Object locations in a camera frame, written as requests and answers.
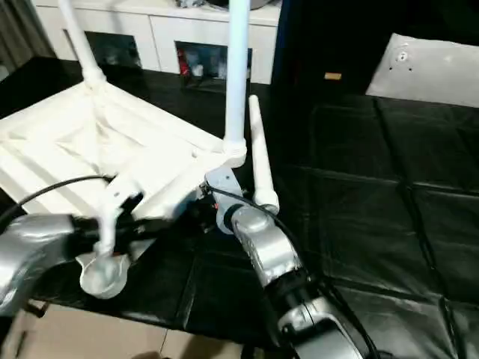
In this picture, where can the white plastic table top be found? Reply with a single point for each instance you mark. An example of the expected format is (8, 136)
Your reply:
(75, 131)

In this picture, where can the black cabinet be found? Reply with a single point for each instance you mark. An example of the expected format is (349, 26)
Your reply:
(318, 37)

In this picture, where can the small gold label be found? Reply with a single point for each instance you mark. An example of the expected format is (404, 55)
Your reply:
(332, 76)

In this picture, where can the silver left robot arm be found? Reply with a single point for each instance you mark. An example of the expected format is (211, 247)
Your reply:
(30, 243)

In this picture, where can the white sideboard with glass doors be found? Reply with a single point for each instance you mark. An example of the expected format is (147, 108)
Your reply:
(161, 30)

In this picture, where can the dark rounded robot foot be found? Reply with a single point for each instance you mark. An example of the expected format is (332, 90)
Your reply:
(147, 355)

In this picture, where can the black quilted mat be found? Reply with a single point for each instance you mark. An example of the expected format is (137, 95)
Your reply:
(374, 187)

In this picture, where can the pale panel with holes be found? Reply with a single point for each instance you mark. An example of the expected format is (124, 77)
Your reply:
(430, 75)

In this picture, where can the white plastic table leg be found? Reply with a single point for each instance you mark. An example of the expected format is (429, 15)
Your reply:
(237, 75)
(80, 37)
(260, 149)

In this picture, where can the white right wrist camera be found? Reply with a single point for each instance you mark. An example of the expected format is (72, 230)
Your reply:
(224, 183)

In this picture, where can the round grey dish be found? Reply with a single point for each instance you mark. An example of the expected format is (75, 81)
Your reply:
(262, 3)

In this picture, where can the grey brown curtain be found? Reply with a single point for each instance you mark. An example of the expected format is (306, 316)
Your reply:
(18, 30)

